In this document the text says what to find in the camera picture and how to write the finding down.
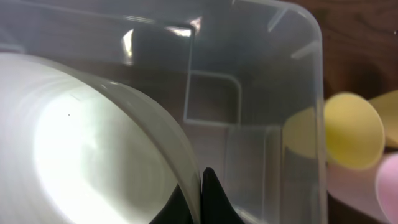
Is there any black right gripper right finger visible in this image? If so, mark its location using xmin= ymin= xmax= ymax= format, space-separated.
xmin=201 ymin=167 xmax=244 ymax=224

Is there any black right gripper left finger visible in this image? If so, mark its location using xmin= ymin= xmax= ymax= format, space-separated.
xmin=150 ymin=185 xmax=193 ymax=224

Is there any white small bowl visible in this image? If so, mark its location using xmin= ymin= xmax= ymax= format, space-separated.
xmin=1 ymin=53 xmax=201 ymax=223

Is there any clear plastic storage container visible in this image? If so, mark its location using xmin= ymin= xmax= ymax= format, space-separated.
xmin=1 ymin=1 xmax=327 ymax=223

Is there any yellow cup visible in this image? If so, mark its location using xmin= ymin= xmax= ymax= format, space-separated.
xmin=369 ymin=90 xmax=398 ymax=148
xmin=282 ymin=93 xmax=386 ymax=170

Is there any pink plastic cup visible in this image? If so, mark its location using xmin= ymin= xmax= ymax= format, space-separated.
xmin=327 ymin=153 xmax=397 ymax=223

